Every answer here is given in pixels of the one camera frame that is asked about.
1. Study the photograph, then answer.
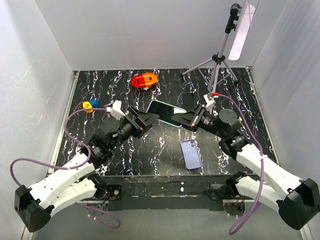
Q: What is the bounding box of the red orange toy boat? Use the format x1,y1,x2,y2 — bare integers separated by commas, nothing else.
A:
131,72,158,91

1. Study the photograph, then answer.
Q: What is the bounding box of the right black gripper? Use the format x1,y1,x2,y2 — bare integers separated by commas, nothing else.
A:
171,103,226,139

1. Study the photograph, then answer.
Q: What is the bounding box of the lilac tripod stand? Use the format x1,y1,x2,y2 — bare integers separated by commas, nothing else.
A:
180,3,242,93

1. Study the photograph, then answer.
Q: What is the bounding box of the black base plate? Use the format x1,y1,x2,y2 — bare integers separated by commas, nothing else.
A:
98,175,246,211

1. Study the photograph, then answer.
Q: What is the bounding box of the phone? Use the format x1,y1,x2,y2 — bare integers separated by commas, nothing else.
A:
182,92,196,111
146,99,187,127

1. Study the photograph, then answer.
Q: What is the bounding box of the yellow toy block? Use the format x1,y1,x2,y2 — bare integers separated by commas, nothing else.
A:
82,101,94,114

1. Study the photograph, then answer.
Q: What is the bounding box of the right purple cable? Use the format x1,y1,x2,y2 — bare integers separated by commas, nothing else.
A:
214,92,265,236

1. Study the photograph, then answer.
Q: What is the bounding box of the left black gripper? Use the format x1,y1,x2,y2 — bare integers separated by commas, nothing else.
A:
109,105,159,151

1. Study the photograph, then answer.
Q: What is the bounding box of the lilac phone case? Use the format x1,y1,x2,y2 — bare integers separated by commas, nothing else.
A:
180,139,203,170

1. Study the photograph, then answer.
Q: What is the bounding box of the aluminium frame rail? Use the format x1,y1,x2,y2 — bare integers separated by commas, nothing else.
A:
19,71,83,238

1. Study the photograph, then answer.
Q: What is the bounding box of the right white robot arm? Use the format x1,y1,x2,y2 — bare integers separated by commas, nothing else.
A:
171,105,320,230

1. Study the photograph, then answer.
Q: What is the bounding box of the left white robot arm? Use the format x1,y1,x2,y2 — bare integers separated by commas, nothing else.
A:
14,103,159,233

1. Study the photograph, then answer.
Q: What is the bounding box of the white light bar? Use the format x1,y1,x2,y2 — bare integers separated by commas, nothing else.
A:
228,0,256,61

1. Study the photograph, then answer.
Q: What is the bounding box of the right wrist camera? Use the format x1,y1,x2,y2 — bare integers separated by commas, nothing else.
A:
203,93,217,111

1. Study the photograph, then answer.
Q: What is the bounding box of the blue toy block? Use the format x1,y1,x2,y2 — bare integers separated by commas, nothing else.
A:
89,98,99,108

